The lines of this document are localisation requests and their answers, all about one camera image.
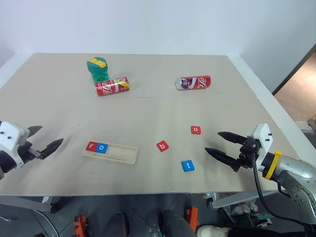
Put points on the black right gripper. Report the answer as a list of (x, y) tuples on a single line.
[(248, 153)]

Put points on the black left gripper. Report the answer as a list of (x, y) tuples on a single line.
[(24, 151)]

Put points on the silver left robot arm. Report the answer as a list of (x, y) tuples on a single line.
[(5, 161)]

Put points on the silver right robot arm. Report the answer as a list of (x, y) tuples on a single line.
[(296, 170)]

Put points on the red tile letter o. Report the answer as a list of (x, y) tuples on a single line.
[(195, 130)]

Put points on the blue tile letter t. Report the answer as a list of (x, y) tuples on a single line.
[(187, 166)]

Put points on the red tile letter r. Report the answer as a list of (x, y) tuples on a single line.
[(91, 146)]

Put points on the blue tile letter o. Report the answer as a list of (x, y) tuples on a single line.
[(101, 147)]

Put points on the red tile letter b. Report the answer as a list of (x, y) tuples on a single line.
[(162, 146)]

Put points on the wooden letter tray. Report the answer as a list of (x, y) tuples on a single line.
[(121, 154)]

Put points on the clutter under table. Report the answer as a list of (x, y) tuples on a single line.
[(249, 213)]

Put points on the red can with blue emblem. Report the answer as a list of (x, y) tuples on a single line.
[(193, 83)]

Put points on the orange and black device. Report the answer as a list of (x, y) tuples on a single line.
[(193, 218), (80, 225)]

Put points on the beige table cover sheet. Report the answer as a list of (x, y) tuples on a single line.
[(153, 111)]

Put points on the white fuzzy object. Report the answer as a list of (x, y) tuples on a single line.
[(212, 231)]

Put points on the red can with yellow stripes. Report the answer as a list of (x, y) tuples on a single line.
[(112, 86)]

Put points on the green and yellow toy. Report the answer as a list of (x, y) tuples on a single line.
[(97, 67)]

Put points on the dark rounded shape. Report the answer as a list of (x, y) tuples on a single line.
[(175, 224), (119, 224)]

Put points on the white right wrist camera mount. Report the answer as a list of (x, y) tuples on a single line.
[(263, 138)]

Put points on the grey metal table frame bar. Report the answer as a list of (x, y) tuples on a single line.
[(237, 198), (27, 203)]

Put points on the dark door frame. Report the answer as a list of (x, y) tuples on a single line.
[(296, 70)]

